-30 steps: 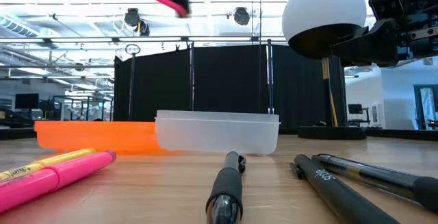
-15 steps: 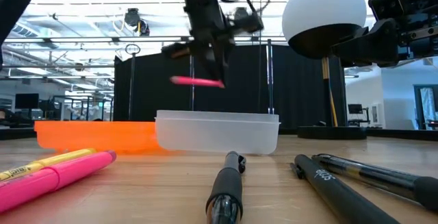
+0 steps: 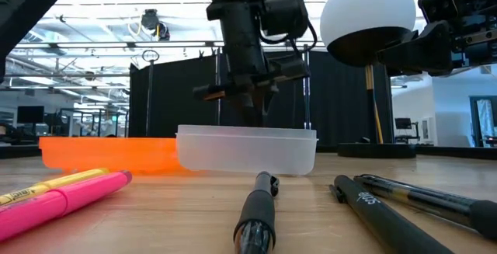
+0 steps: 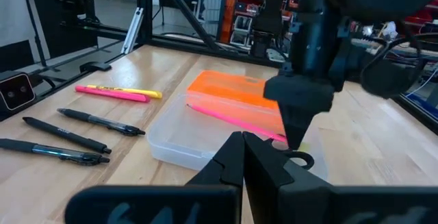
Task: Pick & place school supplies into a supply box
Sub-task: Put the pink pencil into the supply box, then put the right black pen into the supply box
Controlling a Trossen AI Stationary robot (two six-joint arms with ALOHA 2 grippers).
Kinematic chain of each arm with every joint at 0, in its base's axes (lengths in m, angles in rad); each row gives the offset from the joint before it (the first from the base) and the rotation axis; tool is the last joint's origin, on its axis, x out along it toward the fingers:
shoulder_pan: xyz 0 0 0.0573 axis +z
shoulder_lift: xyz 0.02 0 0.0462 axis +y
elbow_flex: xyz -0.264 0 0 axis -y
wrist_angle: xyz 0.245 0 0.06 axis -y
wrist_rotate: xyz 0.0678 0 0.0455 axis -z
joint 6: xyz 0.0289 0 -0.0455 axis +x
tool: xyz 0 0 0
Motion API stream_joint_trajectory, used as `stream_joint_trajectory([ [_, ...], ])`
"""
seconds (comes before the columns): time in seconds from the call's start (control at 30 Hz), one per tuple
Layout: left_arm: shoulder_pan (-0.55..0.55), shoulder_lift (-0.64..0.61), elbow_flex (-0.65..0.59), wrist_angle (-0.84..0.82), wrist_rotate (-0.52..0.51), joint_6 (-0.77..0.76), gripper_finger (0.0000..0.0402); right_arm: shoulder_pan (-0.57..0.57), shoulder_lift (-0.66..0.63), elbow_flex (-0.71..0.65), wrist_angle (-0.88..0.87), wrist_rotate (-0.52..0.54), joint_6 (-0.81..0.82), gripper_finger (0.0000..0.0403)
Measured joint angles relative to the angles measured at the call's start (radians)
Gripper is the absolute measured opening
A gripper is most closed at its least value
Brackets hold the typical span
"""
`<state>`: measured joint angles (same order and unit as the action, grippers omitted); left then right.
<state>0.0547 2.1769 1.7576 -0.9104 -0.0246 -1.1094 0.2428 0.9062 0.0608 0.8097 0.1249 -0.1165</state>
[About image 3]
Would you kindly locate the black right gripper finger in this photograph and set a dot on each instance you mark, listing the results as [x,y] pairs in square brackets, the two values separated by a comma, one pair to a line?
[423,56]

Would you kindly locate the black partition screen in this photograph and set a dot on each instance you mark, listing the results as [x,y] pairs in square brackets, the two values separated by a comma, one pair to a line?
[174,102]

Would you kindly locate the black monitor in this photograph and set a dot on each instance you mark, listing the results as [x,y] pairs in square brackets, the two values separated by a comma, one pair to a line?
[30,114]

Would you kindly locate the dark framed door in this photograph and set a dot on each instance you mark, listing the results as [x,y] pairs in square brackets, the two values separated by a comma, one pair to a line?
[471,122]

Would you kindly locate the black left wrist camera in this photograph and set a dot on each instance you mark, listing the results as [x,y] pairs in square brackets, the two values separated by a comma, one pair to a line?
[285,13]

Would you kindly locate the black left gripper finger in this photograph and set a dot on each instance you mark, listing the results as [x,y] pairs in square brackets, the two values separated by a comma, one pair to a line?
[270,98]
[252,108]

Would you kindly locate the silver metal pole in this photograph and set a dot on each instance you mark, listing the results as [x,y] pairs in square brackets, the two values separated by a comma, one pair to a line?
[218,110]
[307,106]

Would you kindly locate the black pen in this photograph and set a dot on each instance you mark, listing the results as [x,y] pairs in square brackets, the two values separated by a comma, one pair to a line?
[380,215]
[427,201]
[258,207]

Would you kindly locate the orange perforated box lid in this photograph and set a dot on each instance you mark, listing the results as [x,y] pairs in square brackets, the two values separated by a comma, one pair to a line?
[108,155]

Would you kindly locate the yellow highlighter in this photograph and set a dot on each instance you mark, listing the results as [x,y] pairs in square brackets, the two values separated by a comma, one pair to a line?
[58,184]

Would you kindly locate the clear plastic supply box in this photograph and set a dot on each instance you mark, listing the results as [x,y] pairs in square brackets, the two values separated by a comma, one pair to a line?
[248,151]

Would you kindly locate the pink highlighter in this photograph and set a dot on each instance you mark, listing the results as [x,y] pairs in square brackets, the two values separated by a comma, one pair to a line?
[58,203]

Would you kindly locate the black aluminium rig frame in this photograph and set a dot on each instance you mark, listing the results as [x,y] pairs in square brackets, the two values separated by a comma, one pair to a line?
[19,151]

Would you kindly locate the white globe lamp shade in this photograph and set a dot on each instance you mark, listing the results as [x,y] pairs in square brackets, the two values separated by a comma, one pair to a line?
[365,9]

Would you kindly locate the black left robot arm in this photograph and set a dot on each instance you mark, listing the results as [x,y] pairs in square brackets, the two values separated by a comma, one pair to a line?
[39,13]

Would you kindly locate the black ceiling device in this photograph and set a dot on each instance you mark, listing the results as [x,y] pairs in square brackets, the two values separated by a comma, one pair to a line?
[151,21]

